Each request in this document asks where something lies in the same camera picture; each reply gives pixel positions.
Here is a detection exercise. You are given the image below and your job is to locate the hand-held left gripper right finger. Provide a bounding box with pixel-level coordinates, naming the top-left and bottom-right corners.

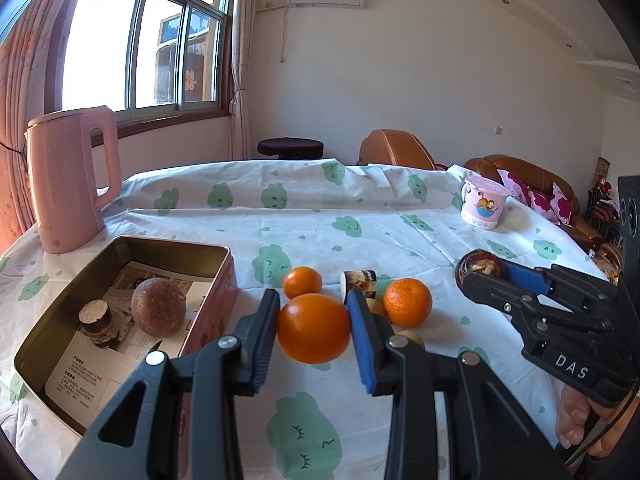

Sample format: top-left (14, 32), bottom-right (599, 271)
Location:
top-left (346, 289), bottom-right (576, 480)

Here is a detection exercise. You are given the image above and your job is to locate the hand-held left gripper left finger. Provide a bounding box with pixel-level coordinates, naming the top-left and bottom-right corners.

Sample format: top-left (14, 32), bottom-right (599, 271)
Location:
top-left (64, 288), bottom-right (281, 480)

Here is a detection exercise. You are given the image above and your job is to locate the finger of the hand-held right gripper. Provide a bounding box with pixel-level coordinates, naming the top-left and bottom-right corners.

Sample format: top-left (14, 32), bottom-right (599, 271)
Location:
top-left (460, 270), bottom-right (618, 356)
top-left (500, 259), bottom-right (621, 321)

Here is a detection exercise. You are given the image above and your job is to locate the round brown snack packet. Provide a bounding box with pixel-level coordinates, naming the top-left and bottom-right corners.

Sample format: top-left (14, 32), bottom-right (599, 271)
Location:
top-left (455, 250), bottom-right (506, 291)

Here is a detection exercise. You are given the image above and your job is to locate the smooth large orange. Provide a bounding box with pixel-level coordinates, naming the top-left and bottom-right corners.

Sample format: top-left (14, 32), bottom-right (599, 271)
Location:
top-left (276, 293), bottom-right (351, 365)

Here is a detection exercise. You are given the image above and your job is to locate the dimpled orange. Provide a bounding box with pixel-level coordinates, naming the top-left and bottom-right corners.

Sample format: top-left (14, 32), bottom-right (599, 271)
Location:
top-left (383, 277), bottom-right (433, 328)

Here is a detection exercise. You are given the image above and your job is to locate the pink metal tin box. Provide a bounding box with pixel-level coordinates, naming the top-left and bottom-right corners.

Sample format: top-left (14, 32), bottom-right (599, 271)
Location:
top-left (13, 236), bottom-right (239, 436)

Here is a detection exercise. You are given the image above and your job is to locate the person's right hand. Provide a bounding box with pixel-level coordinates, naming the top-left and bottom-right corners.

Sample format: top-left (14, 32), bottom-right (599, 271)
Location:
top-left (554, 385), bottom-right (638, 461)

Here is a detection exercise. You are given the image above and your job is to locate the small cylinder snack packet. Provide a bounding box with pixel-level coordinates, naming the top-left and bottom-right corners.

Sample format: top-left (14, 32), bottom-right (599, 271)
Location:
top-left (340, 270), bottom-right (377, 305)

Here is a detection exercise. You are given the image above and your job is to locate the small tangerine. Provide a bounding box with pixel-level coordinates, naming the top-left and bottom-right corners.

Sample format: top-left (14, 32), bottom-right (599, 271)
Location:
top-left (283, 266), bottom-right (324, 301)

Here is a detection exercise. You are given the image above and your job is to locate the pink floral cushion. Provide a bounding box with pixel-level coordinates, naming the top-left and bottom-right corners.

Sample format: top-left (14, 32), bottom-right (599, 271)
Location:
top-left (497, 169), bottom-right (531, 206)
top-left (527, 182), bottom-right (573, 226)

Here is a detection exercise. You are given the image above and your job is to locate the printed paper leaflet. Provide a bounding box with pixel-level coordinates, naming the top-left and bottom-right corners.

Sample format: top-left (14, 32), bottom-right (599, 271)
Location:
top-left (107, 259), bottom-right (221, 318)

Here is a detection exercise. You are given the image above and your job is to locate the pink cartoon cup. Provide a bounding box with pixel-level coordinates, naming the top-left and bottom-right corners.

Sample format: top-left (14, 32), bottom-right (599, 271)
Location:
top-left (460, 176), bottom-right (510, 231)

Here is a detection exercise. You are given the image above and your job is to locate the brown leather sofa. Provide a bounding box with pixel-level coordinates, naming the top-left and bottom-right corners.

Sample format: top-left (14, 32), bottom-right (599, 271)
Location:
top-left (464, 155), bottom-right (623, 261)

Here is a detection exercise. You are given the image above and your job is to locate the brown round fruit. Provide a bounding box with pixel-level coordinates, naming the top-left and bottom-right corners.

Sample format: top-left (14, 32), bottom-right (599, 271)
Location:
top-left (131, 277), bottom-right (187, 337)

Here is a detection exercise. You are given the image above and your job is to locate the dark folding chair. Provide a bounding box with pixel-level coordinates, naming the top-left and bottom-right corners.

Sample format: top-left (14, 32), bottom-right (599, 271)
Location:
top-left (582, 157), bottom-right (623, 246)

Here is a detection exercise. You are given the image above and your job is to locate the white green-cloud tablecloth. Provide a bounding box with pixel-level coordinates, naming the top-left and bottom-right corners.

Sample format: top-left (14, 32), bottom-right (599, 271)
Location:
top-left (0, 157), bottom-right (640, 480)

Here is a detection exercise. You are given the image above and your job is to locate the small brown round cake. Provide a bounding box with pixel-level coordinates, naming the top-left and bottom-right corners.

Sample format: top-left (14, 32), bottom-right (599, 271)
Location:
top-left (77, 299), bottom-right (118, 348)

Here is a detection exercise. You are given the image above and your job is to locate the white paper leaflet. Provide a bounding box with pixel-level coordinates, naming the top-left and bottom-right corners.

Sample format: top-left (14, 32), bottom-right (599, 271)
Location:
top-left (45, 330), bottom-right (166, 408)

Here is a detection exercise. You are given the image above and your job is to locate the dark round stool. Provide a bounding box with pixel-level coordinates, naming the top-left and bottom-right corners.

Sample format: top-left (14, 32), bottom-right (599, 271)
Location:
top-left (257, 137), bottom-right (325, 162)

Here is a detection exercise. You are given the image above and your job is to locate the pink electric kettle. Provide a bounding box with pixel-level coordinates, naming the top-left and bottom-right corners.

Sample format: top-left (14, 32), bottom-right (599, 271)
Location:
top-left (25, 105), bottom-right (122, 254)

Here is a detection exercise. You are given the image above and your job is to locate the pale tied curtain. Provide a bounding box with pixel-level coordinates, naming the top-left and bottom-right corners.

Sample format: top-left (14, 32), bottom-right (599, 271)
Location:
top-left (227, 0), bottom-right (271, 161)

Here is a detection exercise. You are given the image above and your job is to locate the sliding glass window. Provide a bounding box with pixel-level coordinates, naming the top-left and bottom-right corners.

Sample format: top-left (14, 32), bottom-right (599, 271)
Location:
top-left (50, 0), bottom-right (236, 126)

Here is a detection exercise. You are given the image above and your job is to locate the pink floral curtain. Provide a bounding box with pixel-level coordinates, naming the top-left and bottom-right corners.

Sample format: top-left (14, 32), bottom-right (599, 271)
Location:
top-left (0, 0), bottom-right (76, 256)

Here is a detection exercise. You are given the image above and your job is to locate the air conditioner hose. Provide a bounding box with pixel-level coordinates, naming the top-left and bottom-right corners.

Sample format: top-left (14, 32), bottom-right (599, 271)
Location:
top-left (280, 5), bottom-right (291, 63)

